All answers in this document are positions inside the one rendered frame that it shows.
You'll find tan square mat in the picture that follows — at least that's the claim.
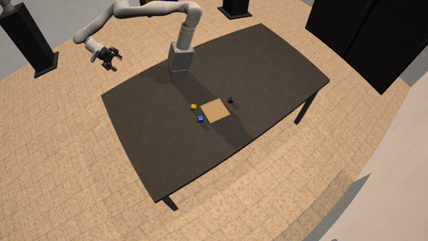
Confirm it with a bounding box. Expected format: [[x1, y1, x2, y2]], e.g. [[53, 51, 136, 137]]
[[200, 98, 230, 124]]

